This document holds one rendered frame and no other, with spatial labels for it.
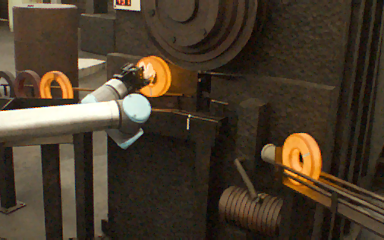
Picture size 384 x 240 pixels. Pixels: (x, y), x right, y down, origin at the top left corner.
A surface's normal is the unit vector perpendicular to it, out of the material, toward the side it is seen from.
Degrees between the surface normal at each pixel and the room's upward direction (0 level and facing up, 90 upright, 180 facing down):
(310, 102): 90
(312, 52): 90
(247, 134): 90
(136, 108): 50
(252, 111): 90
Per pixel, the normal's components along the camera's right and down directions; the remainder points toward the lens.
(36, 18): 0.00, 0.29
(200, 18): -0.52, 0.22
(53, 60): 0.46, 0.28
